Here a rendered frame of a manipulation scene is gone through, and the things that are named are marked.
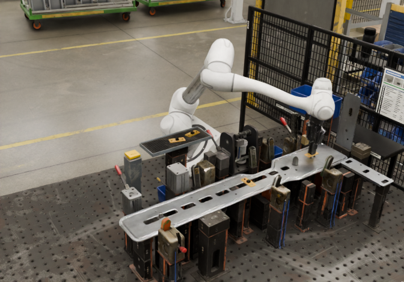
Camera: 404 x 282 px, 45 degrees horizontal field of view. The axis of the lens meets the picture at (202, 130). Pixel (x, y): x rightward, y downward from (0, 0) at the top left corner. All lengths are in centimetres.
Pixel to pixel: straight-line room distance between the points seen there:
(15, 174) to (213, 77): 255
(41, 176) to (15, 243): 190
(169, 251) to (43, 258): 77
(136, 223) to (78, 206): 72
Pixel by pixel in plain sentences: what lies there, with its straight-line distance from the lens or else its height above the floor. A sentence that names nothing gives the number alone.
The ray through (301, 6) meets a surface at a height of 133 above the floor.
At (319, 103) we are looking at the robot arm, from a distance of 245.
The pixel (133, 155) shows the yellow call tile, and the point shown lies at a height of 116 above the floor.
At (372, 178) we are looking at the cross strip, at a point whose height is 100.
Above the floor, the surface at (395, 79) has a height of 140.
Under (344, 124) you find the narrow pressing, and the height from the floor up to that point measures 114.
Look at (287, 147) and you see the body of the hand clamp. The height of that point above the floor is 100.
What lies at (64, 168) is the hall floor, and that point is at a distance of 463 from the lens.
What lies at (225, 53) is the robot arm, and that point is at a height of 155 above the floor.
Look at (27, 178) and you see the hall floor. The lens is 456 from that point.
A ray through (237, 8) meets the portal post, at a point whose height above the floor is 26.
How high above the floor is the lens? 238
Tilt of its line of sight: 27 degrees down
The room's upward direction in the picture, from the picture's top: 2 degrees clockwise
